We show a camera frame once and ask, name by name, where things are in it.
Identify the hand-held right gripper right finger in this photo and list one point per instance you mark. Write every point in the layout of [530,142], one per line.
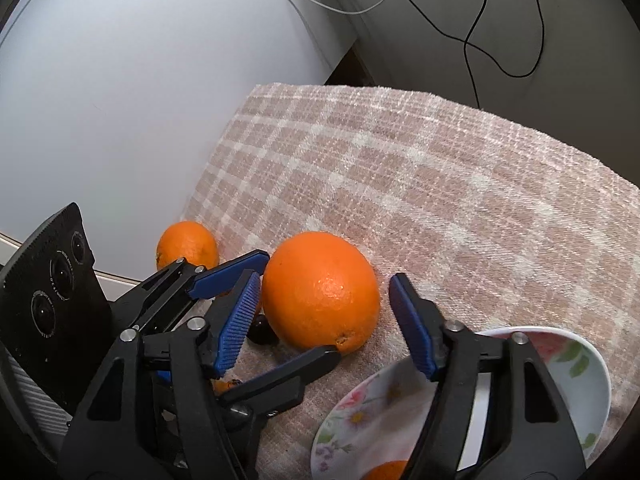
[412,330]

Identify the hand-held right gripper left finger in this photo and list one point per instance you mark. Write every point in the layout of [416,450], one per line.
[239,325]

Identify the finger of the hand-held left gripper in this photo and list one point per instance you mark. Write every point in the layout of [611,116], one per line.
[300,367]
[230,272]

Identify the dark plum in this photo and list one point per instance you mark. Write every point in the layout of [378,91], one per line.
[262,333]

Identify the bumpy large orange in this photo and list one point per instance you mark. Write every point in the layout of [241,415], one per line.
[187,242]

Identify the small tangerine with stem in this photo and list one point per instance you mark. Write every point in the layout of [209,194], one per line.
[225,386]

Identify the smooth round orange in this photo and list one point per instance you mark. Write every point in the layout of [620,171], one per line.
[320,290]

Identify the floral white plate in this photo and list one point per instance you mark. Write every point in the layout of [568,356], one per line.
[360,425]

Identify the medium tangerine with stem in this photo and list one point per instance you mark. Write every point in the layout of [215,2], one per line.
[387,471]

